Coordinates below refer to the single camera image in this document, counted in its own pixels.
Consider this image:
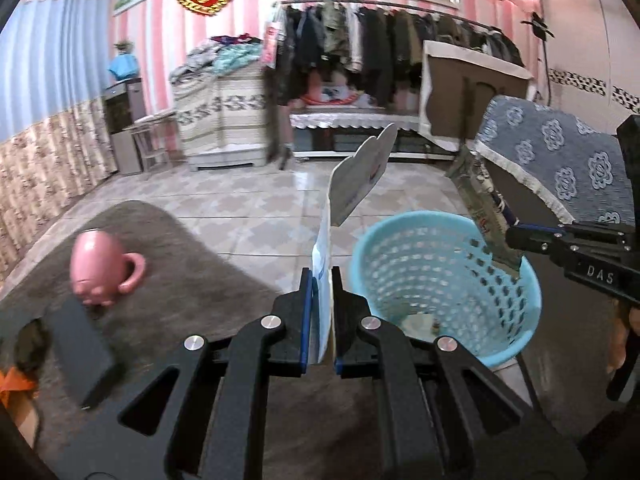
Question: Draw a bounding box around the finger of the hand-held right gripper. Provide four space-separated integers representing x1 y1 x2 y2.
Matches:
505 224 570 264

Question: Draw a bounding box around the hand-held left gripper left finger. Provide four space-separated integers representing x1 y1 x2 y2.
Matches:
50 267 315 480

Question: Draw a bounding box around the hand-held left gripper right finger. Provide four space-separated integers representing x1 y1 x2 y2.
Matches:
331 266 588 480

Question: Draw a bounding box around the light blue paper box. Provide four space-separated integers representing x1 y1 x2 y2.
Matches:
309 124 399 366

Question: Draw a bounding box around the green snack bag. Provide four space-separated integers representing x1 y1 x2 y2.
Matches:
446 145 526 271

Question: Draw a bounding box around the light blue plastic basket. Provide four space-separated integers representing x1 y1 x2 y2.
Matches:
348 210 543 368

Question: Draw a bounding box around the person's right hand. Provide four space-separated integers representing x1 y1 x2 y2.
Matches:
614 302 640 376

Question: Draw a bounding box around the grey floral sofa cover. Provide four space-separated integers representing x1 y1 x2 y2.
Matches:
472 95 638 226

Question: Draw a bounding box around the brown shaggy blanket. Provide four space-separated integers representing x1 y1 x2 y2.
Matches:
0 200 541 480

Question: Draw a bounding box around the brown board with white edge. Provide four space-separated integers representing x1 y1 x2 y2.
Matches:
417 40 535 153

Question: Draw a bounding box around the low white cabinet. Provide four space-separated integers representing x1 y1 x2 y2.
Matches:
287 110 461 163

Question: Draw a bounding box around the white lace cloth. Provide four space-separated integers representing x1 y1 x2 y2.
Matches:
290 110 423 133

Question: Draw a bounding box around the pink pig mug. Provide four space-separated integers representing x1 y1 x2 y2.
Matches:
69 229 147 306

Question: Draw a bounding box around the black tray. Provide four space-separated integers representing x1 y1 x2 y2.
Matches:
0 297 117 410

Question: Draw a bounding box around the cloth covered cabinet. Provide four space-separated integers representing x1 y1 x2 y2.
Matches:
172 67 273 171

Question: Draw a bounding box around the pink printed bag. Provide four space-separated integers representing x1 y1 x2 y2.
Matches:
302 82 366 108

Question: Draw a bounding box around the small metal stool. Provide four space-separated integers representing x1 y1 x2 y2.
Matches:
122 112 181 173

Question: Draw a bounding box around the row of hanging clothes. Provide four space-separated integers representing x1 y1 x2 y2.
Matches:
272 2 526 111

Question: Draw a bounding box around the grey water dispenser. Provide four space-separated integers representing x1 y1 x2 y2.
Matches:
102 77 148 176

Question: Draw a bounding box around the metal clothes rack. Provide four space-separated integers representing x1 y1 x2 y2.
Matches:
272 0 526 166

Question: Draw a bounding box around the dark cloth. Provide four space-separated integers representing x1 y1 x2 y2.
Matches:
12 317 51 376

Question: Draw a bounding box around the pile of folded clothes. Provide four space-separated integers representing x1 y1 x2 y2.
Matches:
169 34 266 85

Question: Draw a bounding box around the pink hanging bag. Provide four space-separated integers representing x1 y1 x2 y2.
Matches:
264 20 281 68

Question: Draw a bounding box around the orange snack wrapper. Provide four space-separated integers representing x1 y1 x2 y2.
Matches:
0 366 43 453

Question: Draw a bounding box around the blue covered water bottle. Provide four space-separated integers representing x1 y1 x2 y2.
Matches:
107 40 141 82

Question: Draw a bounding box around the blue floral curtain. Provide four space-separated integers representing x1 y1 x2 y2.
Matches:
0 0 118 271

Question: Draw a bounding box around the black wall bracket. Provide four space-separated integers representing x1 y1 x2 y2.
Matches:
520 10 556 41

